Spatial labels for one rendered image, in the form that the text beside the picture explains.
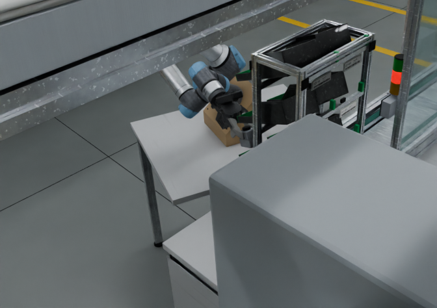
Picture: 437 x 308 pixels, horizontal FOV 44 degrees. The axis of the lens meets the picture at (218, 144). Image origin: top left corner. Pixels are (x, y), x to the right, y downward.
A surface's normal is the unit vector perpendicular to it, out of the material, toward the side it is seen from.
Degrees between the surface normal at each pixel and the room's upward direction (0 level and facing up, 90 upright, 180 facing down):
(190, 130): 0
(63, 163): 0
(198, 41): 90
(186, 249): 0
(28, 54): 90
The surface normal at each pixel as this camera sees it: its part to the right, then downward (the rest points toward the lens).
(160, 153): -0.05, -0.83
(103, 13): 0.69, 0.37
